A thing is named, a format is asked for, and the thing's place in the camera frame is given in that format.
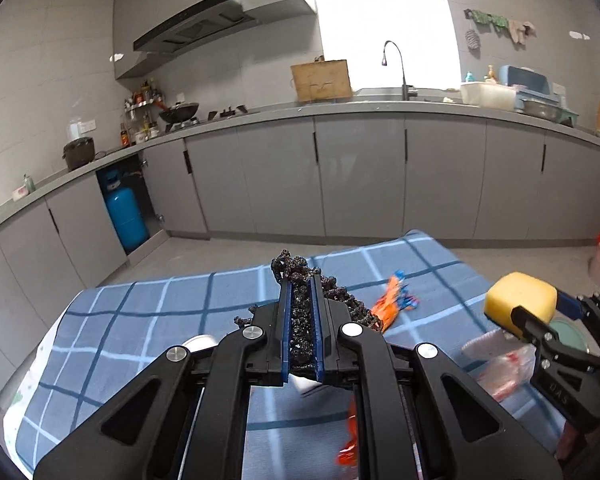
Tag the white plastic basin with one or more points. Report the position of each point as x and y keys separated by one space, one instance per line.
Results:
x=487 y=96

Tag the white wall socket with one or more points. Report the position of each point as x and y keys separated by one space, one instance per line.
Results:
x=82 y=129

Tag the metal spice rack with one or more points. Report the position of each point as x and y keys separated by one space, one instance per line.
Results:
x=142 y=97

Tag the blue gas cylinder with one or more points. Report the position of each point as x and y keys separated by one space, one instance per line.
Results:
x=126 y=215

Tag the black cooking pot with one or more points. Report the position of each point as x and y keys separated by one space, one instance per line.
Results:
x=79 y=154

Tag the red snack wrapper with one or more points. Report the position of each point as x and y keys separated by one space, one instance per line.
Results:
x=350 y=435

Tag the group of seasoning jars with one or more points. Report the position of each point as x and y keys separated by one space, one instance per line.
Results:
x=147 y=131

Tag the bright window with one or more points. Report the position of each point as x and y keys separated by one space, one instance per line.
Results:
x=385 y=15

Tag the black lumpy strip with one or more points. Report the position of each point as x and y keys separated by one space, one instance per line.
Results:
x=300 y=310

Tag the metal basin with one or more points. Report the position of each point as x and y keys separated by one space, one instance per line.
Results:
x=542 y=108

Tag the blue dish rack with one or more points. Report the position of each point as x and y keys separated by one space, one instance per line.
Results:
x=525 y=80

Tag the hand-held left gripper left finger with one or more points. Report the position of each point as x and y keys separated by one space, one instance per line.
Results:
x=286 y=320

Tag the grey range hood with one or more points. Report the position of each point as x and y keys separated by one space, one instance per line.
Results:
x=195 y=25

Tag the small white carton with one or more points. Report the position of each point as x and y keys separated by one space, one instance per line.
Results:
x=202 y=342

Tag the pink packet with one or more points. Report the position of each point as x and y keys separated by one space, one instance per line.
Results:
x=21 y=192

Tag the gas stove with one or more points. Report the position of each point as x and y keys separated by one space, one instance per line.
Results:
x=225 y=112

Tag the black wok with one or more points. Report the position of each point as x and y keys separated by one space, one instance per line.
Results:
x=180 y=111

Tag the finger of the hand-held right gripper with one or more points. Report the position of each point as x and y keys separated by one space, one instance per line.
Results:
x=535 y=332
x=566 y=304

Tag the blue snack wrapper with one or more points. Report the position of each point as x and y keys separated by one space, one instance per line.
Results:
x=407 y=295

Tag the grey lower cabinets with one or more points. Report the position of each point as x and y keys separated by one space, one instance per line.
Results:
x=360 y=175

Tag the white floral cloth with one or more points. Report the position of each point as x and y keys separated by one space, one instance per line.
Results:
x=27 y=390

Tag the blue checked blanket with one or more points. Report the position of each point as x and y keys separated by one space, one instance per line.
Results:
x=155 y=320

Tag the dark sauce bottle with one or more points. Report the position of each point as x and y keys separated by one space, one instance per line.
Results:
x=124 y=136

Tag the cardboard box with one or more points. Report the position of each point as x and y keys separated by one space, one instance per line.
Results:
x=321 y=80

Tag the orange snack wrapper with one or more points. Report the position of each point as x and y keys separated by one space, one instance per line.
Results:
x=387 y=307

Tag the yellow sponge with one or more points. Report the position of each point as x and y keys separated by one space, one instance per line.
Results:
x=517 y=292

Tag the white crumpled paper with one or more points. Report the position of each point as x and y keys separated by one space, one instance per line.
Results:
x=306 y=385

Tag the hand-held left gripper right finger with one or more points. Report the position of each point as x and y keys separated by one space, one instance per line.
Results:
x=319 y=320

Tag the grey mesh scrubber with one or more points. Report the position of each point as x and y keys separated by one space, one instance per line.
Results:
x=473 y=40

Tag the yellow bottle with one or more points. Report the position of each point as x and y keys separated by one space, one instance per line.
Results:
x=490 y=75

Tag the grey kitchen countertop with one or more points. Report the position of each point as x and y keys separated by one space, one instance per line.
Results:
x=360 y=109

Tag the small green bottle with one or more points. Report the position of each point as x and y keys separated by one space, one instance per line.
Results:
x=28 y=184

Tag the clear plastic bag red print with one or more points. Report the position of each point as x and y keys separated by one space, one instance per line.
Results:
x=505 y=372

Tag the green hanging cloth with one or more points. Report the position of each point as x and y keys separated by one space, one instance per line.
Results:
x=490 y=18

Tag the gooseneck faucet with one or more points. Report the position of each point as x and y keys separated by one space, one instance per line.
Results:
x=405 y=80

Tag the beige hanging cloth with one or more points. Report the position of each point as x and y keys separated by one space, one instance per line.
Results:
x=520 y=30

